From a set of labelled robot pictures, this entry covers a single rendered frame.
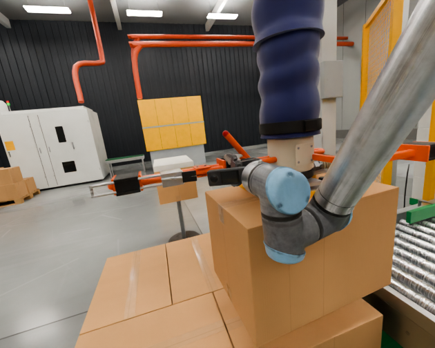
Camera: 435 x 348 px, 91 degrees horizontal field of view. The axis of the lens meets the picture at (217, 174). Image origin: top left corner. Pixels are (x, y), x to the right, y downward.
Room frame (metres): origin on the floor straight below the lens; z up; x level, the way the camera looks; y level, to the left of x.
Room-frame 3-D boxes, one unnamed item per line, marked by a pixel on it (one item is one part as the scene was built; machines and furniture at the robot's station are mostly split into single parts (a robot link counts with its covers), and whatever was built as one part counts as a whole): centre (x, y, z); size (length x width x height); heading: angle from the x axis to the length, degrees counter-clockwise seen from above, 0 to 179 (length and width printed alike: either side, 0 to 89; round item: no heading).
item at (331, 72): (1.97, -1.09, 1.62); 0.20 x 0.05 x 0.30; 105
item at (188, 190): (2.42, 0.50, 0.82); 0.60 x 0.40 x 0.40; 14
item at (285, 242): (0.46, -0.15, 1.08); 0.12 x 0.09 x 0.12; 114
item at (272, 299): (0.80, -0.28, 0.87); 0.60 x 0.40 x 0.40; 108
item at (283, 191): (0.46, -0.13, 1.20); 0.12 x 0.09 x 0.10; 15
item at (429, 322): (0.90, -0.61, 0.58); 0.70 x 0.03 x 0.06; 15
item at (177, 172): (0.69, 0.15, 1.19); 0.07 x 0.07 x 0.04; 17
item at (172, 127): (8.33, 1.47, 1.24); 2.22 x 0.91 x 2.48; 107
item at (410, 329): (0.89, -0.61, 0.47); 0.70 x 0.03 x 0.15; 15
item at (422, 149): (0.67, -0.66, 1.19); 0.09 x 0.08 x 0.05; 17
